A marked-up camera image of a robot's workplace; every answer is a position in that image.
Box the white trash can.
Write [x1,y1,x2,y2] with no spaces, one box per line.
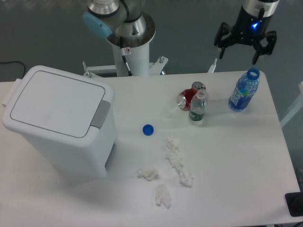
[1,65,117,181]

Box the tissue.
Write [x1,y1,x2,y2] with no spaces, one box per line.
[165,149,184,173]
[179,172,194,188]
[155,184,171,209]
[166,135,179,150]
[136,168,159,182]

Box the crushed red soda can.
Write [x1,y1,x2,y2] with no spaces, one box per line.
[177,81,206,110]

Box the blue bottle cap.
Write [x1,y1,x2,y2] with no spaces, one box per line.
[142,124,154,136]

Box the white frame at right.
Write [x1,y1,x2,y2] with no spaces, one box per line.
[280,81,303,128]

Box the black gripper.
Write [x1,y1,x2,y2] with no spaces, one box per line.
[214,3,277,65]

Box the large blue water bottle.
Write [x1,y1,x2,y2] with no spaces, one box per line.
[228,68,260,112]

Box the black device at edge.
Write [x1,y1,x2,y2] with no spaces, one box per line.
[285,192,303,217]

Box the tissue bottom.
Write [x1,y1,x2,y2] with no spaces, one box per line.
[155,184,171,209]

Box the crumpled tissue top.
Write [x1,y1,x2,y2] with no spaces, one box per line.
[166,135,179,150]

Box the black floor cable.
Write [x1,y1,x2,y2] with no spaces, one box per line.
[0,61,26,79]

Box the small clear green-label bottle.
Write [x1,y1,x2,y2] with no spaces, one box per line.
[189,88,207,122]

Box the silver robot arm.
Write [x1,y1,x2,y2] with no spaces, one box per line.
[83,0,279,64]

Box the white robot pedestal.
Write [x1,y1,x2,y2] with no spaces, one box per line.
[82,44,218,78]

